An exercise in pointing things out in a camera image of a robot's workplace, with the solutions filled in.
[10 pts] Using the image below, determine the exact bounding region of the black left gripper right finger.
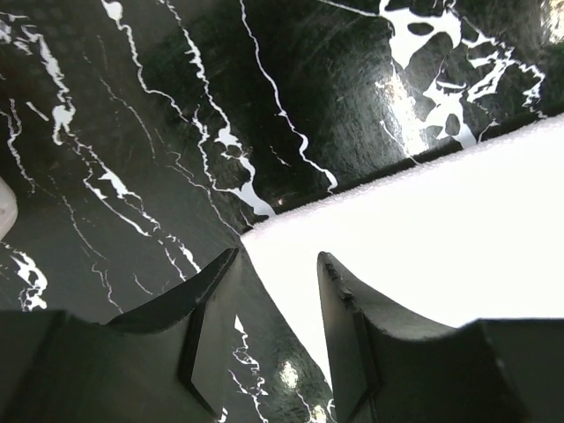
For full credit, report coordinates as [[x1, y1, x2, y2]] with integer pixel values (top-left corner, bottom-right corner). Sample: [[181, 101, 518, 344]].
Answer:
[[317, 252, 563, 422]]

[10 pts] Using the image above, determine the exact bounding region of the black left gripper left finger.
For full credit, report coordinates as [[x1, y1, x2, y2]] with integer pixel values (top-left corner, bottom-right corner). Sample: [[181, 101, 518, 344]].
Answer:
[[1, 249, 241, 422]]

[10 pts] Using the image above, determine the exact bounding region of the white towel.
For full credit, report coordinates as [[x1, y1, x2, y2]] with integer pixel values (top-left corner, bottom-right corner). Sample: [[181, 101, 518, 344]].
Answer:
[[241, 115, 563, 374]]

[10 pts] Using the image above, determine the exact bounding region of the white rectangular mesh basket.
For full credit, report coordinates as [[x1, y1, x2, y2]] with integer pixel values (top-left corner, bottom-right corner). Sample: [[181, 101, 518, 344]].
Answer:
[[0, 178, 19, 240]]

